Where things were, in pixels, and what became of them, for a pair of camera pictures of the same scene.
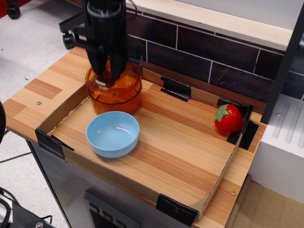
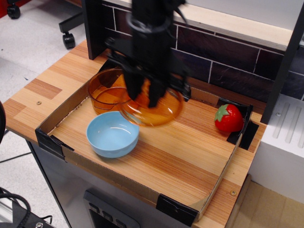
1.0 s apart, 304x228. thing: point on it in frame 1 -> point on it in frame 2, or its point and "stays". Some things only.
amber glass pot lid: x=106 y=89 -> x=138 y=111
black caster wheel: x=14 y=12 stays
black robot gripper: x=106 y=29 -> x=149 y=51
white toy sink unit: x=279 y=166 stays
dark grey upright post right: x=286 y=66 stays
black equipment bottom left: x=21 y=218 stays
